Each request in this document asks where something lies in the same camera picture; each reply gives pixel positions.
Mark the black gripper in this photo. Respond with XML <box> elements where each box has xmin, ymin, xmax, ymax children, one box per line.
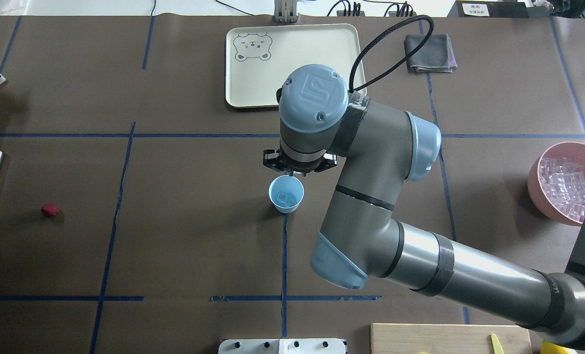
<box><xmin>263</xmin><ymin>149</ymin><xmax>338</xmax><ymax>177</ymax></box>

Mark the red strawberry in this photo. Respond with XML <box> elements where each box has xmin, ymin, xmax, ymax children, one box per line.
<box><xmin>41</xmin><ymin>204</ymin><xmax>59</xmax><ymax>218</ymax></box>

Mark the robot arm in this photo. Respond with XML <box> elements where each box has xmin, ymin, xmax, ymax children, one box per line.
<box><xmin>263</xmin><ymin>63</ymin><xmax>585</xmax><ymax>351</ymax></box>

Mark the light blue plastic cup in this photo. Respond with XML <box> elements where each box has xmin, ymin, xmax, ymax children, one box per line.
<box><xmin>268</xmin><ymin>175</ymin><xmax>305</xmax><ymax>214</ymax></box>

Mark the pink bowl of ice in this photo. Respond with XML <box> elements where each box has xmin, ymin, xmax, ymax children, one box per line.
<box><xmin>527</xmin><ymin>141</ymin><xmax>585</xmax><ymax>226</ymax></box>

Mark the cream bear serving tray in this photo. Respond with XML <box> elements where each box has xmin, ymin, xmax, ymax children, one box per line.
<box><xmin>225</xmin><ymin>23</ymin><xmax>361</xmax><ymax>108</ymax></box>

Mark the dark grey folded cloth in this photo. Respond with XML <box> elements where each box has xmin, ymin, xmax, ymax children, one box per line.
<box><xmin>407</xmin><ymin>33</ymin><xmax>458</xmax><ymax>73</ymax></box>

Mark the wooden cutting board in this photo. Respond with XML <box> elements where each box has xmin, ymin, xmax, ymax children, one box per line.
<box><xmin>370</xmin><ymin>323</ymin><xmax>532</xmax><ymax>354</ymax></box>

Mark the yellow lemon outer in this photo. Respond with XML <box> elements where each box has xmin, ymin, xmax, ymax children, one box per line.
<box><xmin>540</xmin><ymin>340</ymin><xmax>578</xmax><ymax>354</ymax></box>

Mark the aluminium frame post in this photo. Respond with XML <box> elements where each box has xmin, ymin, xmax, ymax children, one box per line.
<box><xmin>274</xmin><ymin>0</ymin><xmax>298</xmax><ymax>23</ymax></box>

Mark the white camera mast with base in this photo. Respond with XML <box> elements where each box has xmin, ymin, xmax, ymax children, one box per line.
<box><xmin>218</xmin><ymin>338</ymin><xmax>348</xmax><ymax>354</ymax></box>

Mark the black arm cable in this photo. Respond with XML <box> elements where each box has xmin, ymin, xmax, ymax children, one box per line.
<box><xmin>349</xmin><ymin>15</ymin><xmax>433</xmax><ymax>94</ymax></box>

